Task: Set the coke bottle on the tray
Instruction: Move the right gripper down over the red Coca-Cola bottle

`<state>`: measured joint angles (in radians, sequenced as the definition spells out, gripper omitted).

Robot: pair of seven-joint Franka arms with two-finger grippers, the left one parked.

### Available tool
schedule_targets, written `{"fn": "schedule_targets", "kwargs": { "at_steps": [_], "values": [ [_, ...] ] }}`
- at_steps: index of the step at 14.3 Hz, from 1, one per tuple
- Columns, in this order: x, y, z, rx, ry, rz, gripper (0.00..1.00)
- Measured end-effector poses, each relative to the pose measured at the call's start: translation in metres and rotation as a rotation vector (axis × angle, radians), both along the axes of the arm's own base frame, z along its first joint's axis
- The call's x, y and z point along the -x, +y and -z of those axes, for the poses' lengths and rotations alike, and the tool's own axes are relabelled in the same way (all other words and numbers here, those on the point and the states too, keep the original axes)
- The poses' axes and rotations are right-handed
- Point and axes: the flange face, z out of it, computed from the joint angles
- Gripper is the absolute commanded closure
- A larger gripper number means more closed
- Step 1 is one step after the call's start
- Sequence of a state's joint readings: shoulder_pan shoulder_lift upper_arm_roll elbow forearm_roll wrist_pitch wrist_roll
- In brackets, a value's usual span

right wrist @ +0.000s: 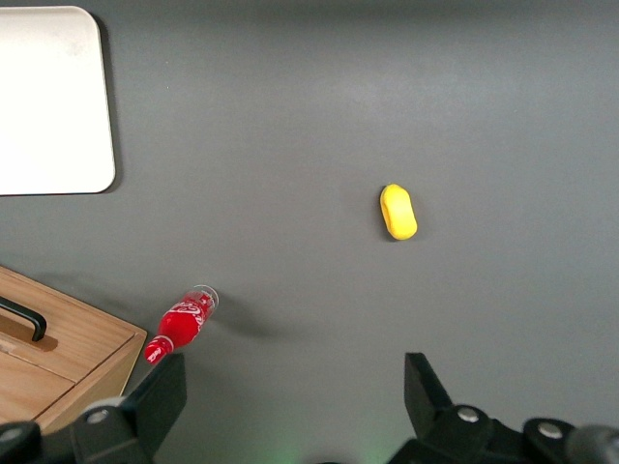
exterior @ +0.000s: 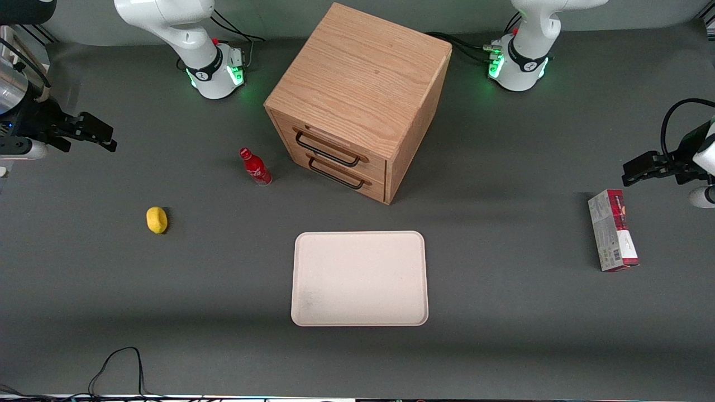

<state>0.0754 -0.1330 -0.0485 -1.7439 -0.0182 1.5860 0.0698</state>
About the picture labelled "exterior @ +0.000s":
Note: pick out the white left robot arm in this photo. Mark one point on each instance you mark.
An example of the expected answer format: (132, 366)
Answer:
(528, 61)

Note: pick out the wooden drawer cabinet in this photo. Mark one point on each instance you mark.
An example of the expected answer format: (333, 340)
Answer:
(363, 72)

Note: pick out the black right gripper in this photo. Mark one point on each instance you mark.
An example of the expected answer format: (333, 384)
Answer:
(38, 124)

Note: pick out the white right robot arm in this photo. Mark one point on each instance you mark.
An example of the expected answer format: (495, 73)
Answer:
(190, 33)

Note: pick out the grey and red carton box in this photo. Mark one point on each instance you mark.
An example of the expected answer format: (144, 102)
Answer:
(610, 234)

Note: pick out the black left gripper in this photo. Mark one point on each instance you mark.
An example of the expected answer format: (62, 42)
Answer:
(685, 160)

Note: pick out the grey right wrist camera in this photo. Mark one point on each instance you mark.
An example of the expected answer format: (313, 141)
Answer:
(28, 149)

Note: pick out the red coke bottle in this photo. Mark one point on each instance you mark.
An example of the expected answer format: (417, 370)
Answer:
(256, 166)

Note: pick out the yellow lemon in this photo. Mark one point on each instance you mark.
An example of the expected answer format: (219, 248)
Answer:
(157, 220)

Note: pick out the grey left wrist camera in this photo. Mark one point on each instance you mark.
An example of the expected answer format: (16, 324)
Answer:
(702, 197)

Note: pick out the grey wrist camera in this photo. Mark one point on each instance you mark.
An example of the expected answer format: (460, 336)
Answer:
(28, 149)
(702, 197)

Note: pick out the beige rectangular tray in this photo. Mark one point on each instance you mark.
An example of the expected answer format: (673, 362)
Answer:
(360, 279)

